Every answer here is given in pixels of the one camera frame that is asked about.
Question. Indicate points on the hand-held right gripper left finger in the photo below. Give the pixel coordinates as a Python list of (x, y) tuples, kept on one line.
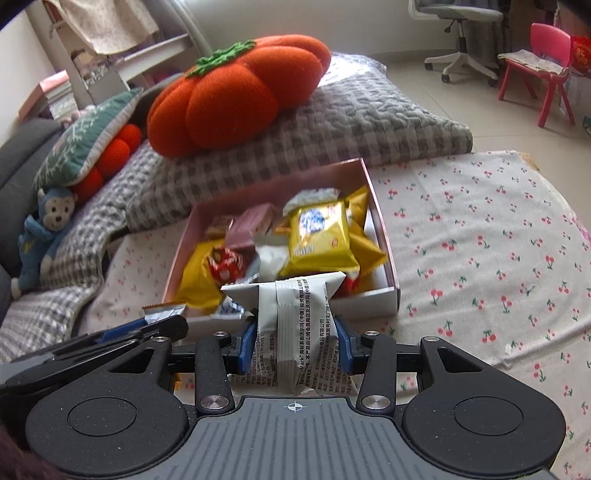
[(249, 346)]

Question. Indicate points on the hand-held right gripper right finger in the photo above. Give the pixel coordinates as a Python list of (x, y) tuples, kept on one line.
[(342, 346)]

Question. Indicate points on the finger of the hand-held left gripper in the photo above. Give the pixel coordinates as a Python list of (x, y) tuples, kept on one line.
[(161, 328), (92, 351)]

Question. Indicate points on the silver blue snack packet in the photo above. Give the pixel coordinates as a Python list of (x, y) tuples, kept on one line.
[(164, 311)]

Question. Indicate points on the clear blue snack packet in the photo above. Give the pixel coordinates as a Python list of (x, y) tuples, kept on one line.
[(228, 307)]

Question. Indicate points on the red foil candy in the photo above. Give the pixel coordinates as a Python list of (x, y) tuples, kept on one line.
[(348, 282), (224, 265)]

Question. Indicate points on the pink cardboard box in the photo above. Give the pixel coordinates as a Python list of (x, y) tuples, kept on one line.
[(378, 258)]

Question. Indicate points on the yellow biscuit packet blue logo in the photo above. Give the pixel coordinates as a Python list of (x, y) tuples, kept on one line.
[(321, 240)]

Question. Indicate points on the brown snack packet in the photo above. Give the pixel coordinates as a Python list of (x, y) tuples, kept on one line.
[(218, 228)]

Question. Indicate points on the pink snack packet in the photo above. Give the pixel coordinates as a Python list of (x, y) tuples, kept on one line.
[(249, 226)]

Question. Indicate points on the person's left forearm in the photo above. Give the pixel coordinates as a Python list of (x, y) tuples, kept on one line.
[(18, 457)]

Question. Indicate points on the grey checked blanket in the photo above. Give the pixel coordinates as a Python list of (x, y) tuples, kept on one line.
[(92, 258)]

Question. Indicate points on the blue monkey plush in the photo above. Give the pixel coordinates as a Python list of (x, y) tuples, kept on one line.
[(44, 235)]

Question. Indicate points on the cherry-print bedsheet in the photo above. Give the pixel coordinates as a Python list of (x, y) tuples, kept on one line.
[(485, 258)]

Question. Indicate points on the small red pumpkin cushion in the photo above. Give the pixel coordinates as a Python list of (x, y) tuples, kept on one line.
[(115, 154)]

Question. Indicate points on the green leaf-pattern pillow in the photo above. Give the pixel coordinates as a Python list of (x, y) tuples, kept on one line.
[(85, 138)]

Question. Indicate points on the grey sofa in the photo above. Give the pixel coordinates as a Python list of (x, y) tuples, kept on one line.
[(18, 157)]

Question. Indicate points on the grey checked pillow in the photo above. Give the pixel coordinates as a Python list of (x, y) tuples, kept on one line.
[(351, 124)]

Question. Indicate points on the orange pumpkin cushion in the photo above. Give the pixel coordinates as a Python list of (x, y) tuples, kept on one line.
[(231, 92)]

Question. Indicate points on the stack of books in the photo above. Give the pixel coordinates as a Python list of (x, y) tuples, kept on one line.
[(51, 94)]

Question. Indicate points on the white shelf unit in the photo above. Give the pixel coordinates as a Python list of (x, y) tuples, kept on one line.
[(138, 64)]

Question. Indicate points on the hanging floral cloth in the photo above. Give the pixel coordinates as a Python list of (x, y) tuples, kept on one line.
[(111, 23)]

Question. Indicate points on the grey office chair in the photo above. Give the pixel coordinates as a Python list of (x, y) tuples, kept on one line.
[(457, 27)]

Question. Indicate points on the printed cloth on chair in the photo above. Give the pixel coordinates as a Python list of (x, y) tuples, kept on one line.
[(531, 62)]

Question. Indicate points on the pink plastic child chair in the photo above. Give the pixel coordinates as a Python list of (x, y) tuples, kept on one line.
[(545, 50)]

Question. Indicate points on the red gift bag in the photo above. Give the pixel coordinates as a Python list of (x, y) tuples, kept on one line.
[(581, 55)]

